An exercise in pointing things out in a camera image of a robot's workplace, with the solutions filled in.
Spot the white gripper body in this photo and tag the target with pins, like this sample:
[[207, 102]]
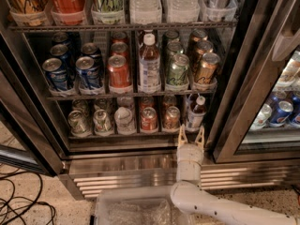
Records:
[[189, 154]]

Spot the glass fridge door right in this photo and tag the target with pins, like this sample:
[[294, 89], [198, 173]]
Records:
[[236, 142]]

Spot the brown tea bottle middle shelf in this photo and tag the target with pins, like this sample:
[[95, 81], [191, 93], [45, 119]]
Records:
[[149, 64]]

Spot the front green lacroix can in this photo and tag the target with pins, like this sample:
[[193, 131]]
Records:
[[177, 72]]

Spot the brown drink bottle white cap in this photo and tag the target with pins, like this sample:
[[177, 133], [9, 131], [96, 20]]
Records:
[[195, 113]]

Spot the red coca cola can top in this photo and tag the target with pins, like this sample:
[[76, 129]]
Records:
[[70, 12]]

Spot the green lacroix can top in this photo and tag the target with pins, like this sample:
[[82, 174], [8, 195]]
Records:
[[108, 11]]

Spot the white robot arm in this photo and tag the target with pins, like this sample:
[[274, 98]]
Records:
[[189, 197]]

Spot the orange lacroix can top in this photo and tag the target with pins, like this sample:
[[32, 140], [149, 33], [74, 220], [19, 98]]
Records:
[[26, 0]]

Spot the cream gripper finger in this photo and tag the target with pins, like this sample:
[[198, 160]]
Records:
[[182, 137], [200, 137]]

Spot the blue pepsi can right fridge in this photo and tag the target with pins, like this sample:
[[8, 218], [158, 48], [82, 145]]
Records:
[[279, 115]]

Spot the green can bottom shelf left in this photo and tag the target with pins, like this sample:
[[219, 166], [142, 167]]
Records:
[[78, 124]]

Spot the front gold lacroix can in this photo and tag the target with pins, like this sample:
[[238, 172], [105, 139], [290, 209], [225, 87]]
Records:
[[207, 68]]

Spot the blue pepsi can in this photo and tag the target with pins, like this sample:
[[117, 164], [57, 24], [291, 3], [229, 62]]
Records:
[[88, 72], [57, 74]]

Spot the clear plastic bin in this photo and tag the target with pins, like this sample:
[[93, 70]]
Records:
[[139, 206]]

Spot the green can shelf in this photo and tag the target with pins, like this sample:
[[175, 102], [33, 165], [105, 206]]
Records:
[[78, 124], [102, 121]]

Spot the green lacroix can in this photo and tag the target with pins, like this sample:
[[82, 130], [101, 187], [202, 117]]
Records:
[[177, 72], [108, 11]]

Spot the stainless steel fridge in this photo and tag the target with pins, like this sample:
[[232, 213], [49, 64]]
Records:
[[100, 93]]

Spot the open fridge door left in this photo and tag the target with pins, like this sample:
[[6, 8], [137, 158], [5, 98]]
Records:
[[36, 155]]

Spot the front blue pepsi can right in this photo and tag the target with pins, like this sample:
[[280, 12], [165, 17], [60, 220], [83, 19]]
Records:
[[88, 72]]

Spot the clear water bottle bottom shelf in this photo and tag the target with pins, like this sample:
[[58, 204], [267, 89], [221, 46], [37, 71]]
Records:
[[125, 121]]

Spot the front blue pepsi can left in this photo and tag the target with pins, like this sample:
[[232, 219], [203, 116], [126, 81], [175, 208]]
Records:
[[57, 74]]

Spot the orange can bottom shelf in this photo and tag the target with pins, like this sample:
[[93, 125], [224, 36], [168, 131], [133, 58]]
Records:
[[171, 118]]

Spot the front red soda can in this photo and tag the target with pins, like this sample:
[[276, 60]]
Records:
[[118, 71]]

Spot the red can bottom shelf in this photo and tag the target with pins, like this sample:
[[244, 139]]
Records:
[[149, 119]]

